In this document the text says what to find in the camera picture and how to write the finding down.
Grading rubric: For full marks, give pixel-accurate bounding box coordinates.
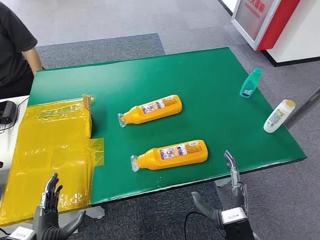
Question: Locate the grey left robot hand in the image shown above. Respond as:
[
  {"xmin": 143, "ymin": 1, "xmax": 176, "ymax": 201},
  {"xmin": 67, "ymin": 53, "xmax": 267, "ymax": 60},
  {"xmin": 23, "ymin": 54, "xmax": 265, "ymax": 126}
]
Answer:
[{"xmin": 32, "ymin": 172, "xmax": 87, "ymax": 240}]

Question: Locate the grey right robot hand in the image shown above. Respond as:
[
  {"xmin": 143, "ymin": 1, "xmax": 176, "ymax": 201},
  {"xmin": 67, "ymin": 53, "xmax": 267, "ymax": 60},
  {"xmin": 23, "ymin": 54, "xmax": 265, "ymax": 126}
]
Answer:
[{"xmin": 192, "ymin": 149, "xmax": 249, "ymax": 230}]

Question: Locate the orange bottle clear cap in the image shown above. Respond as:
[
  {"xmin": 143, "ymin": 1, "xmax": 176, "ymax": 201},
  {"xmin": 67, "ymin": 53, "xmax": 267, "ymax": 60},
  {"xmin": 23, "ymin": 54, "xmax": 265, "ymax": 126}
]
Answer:
[
  {"xmin": 117, "ymin": 94, "xmax": 183, "ymax": 128},
  {"xmin": 130, "ymin": 139, "xmax": 208, "ymax": 173}
]

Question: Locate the white bottle yellow cap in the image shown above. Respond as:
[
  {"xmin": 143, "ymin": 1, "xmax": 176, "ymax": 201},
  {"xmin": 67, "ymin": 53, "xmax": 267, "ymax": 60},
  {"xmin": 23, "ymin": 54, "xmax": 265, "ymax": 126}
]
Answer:
[{"xmin": 263, "ymin": 99, "xmax": 296, "ymax": 134}]

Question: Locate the teal plastic bottle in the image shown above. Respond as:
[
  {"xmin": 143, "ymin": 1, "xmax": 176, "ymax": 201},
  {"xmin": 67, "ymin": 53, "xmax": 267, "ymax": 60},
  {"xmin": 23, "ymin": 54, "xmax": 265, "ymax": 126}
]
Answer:
[{"xmin": 239, "ymin": 67, "xmax": 263, "ymax": 99}]

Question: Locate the white table foot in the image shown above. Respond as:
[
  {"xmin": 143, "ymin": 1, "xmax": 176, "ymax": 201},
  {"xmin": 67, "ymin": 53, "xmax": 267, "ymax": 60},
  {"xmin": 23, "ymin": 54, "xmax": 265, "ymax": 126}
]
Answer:
[
  {"xmin": 214, "ymin": 177, "xmax": 232, "ymax": 188},
  {"xmin": 85, "ymin": 205, "xmax": 106, "ymax": 220}
]

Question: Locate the yellow plastic wrapped cardboard box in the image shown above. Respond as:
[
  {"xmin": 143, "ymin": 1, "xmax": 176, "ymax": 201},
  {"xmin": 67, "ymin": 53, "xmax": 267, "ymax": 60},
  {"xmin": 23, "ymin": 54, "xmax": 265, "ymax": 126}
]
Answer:
[{"xmin": 0, "ymin": 94, "xmax": 105, "ymax": 227}]

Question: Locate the white side table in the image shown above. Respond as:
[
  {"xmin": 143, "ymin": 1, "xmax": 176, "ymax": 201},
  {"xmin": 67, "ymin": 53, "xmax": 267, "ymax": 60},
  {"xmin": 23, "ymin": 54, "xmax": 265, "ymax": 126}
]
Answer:
[{"xmin": 0, "ymin": 95, "xmax": 30, "ymax": 200}]

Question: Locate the green table mat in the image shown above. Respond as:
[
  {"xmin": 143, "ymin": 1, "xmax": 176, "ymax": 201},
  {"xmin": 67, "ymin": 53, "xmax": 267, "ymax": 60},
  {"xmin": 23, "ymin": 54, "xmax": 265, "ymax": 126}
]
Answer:
[{"xmin": 26, "ymin": 46, "xmax": 307, "ymax": 206}]

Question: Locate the black device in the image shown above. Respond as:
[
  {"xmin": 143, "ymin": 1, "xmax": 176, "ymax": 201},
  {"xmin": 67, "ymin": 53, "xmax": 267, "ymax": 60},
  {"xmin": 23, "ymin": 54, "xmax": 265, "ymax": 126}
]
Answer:
[{"xmin": 0, "ymin": 100, "xmax": 17, "ymax": 126}]

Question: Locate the grey metal bar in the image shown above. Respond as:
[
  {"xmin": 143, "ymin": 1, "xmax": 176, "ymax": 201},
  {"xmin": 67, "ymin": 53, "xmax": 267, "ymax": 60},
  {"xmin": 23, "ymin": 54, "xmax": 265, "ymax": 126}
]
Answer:
[{"xmin": 285, "ymin": 86, "xmax": 320, "ymax": 129}]

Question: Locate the person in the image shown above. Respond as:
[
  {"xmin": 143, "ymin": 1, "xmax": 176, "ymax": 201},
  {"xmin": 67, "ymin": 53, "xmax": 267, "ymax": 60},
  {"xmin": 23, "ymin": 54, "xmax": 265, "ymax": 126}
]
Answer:
[{"xmin": 0, "ymin": 1, "xmax": 43, "ymax": 100}]

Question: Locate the red white sign board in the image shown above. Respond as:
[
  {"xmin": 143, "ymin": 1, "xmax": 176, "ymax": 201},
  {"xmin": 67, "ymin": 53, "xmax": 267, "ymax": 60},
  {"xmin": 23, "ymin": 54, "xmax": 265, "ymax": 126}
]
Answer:
[{"xmin": 230, "ymin": 0, "xmax": 301, "ymax": 52}]

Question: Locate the white cabinet black base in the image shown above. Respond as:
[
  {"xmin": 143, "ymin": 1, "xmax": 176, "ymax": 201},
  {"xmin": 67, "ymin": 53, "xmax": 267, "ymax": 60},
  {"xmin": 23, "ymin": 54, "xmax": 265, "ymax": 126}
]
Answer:
[
  {"xmin": 262, "ymin": 0, "xmax": 320, "ymax": 68},
  {"xmin": 217, "ymin": 0, "xmax": 238, "ymax": 16}
]

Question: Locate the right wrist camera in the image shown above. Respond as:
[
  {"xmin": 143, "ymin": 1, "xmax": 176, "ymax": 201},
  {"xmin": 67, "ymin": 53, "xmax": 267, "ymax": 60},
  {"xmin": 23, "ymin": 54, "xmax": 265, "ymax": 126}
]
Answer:
[{"xmin": 221, "ymin": 207, "xmax": 256, "ymax": 240}]

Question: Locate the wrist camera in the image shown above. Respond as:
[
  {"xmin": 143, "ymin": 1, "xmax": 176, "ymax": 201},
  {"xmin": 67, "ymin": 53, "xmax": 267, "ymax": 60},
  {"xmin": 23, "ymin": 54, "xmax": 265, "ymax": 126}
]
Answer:
[
  {"xmin": 7, "ymin": 226, "xmax": 36, "ymax": 240},
  {"xmin": 221, "ymin": 207, "xmax": 256, "ymax": 240}
]

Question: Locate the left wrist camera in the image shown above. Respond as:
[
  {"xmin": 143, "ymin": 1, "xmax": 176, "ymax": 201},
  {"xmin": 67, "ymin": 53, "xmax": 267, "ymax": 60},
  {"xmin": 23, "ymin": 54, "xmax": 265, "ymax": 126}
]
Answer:
[{"xmin": 7, "ymin": 226, "xmax": 36, "ymax": 240}]

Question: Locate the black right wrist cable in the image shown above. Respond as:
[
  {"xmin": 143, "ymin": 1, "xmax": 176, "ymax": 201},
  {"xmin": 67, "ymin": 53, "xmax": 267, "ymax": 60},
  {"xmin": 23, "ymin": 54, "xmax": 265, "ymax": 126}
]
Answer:
[{"xmin": 184, "ymin": 211, "xmax": 227, "ymax": 240}]

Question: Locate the thin black device cable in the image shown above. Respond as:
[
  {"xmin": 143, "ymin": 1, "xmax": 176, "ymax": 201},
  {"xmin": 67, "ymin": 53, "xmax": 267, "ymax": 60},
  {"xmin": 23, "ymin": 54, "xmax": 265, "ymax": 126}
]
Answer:
[{"xmin": 0, "ymin": 96, "xmax": 30, "ymax": 134}]

